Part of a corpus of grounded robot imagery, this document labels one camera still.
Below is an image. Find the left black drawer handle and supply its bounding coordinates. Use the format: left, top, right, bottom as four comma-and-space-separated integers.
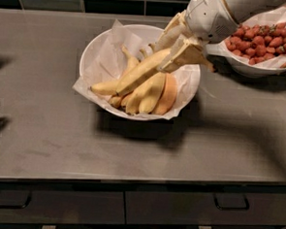
0, 190, 32, 210

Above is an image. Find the small lower yellow banana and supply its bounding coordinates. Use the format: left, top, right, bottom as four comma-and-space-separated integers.
109, 93, 131, 109

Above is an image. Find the right black drawer handle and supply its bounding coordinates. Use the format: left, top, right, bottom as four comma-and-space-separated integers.
213, 193, 250, 212

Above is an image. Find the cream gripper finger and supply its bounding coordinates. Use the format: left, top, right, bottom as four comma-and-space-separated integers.
157, 34, 208, 73
154, 11, 191, 52

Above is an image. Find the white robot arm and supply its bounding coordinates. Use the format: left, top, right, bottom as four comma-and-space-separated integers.
156, 0, 286, 73

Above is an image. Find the right drawer front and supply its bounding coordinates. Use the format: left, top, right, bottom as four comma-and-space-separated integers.
125, 191, 286, 226

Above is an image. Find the black drawer handle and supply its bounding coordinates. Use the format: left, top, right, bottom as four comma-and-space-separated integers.
0, 190, 32, 210
213, 193, 250, 212

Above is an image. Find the left drawer front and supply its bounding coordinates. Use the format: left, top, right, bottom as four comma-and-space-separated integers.
0, 189, 125, 225

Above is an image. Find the white paper liner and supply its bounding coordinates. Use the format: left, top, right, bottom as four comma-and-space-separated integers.
70, 17, 197, 122

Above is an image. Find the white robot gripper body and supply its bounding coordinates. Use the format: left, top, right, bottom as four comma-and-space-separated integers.
185, 0, 238, 44

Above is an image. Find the drawer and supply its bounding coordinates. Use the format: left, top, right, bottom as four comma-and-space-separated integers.
0, 189, 125, 225
125, 191, 286, 226

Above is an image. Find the orange-tinted right banana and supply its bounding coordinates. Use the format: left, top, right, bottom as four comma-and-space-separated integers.
152, 73, 177, 115

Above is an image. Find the white strawberry bowl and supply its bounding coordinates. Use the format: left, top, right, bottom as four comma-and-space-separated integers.
203, 14, 286, 81

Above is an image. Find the white banana bowl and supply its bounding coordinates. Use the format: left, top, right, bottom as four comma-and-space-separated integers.
76, 20, 205, 124

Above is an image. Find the pile of red strawberries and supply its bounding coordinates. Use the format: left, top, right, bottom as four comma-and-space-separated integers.
225, 22, 286, 66

